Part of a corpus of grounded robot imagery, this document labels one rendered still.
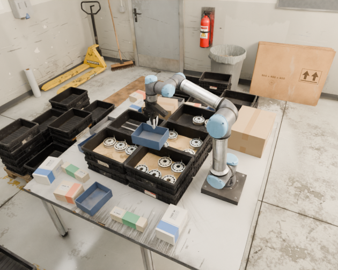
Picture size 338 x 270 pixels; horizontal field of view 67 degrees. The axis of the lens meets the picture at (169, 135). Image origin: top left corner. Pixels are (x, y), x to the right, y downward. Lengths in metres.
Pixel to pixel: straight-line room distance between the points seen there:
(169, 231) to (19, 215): 1.84
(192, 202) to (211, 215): 0.16
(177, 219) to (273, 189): 1.55
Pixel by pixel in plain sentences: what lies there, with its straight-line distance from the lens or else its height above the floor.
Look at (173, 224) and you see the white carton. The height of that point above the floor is 0.79.
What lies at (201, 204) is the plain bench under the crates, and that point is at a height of 0.70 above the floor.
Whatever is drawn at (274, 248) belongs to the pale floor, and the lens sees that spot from 2.56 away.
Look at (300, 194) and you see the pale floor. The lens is 3.02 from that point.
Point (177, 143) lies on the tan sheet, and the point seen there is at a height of 0.83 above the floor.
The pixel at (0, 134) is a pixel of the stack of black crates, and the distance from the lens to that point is 3.22.
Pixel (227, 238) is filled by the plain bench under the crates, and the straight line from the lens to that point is 1.69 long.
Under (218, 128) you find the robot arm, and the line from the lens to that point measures 1.36.
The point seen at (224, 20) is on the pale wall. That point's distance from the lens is 4.56.
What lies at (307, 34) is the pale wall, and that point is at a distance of 4.44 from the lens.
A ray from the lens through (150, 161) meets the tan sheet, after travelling 1.91.
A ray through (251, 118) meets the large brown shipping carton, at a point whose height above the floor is 0.90.
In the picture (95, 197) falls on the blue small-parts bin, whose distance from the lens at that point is 1.93.
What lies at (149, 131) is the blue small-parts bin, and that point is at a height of 1.08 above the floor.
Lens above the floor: 2.15
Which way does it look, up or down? 38 degrees down
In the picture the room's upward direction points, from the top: 2 degrees counter-clockwise
